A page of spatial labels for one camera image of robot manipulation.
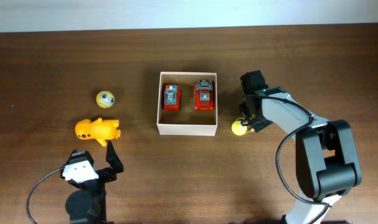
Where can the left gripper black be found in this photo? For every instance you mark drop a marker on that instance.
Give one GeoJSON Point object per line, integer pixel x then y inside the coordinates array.
{"type": "Point", "coordinates": [115, 163]}

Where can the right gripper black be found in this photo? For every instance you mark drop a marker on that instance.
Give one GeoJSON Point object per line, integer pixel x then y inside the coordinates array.
{"type": "Point", "coordinates": [256, 126]}

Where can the yellow wooden rattle drum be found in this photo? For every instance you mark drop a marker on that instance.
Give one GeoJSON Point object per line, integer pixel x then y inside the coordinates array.
{"type": "Point", "coordinates": [241, 127]}

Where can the orange toy dog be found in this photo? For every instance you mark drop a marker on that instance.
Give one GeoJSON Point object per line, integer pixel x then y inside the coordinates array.
{"type": "Point", "coordinates": [101, 130]}

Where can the red toy fire truck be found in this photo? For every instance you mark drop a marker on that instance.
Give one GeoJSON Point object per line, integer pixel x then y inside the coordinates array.
{"type": "Point", "coordinates": [204, 95]}

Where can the red toy police car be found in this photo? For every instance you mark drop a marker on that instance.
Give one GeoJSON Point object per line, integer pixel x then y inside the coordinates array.
{"type": "Point", "coordinates": [172, 98]}

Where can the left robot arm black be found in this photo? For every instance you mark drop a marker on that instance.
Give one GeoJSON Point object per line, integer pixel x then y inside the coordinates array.
{"type": "Point", "coordinates": [87, 205]}

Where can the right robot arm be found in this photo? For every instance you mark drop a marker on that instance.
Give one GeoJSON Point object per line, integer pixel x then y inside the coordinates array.
{"type": "Point", "coordinates": [326, 162]}

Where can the yellow face ball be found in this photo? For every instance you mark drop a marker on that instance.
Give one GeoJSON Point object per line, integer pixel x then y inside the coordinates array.
{"type": "Point", "coordinates": [105, 99]}

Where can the white cardboard box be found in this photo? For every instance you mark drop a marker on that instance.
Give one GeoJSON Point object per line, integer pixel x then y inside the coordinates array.
{"type": "Point", "coordinates": [186, 121]}

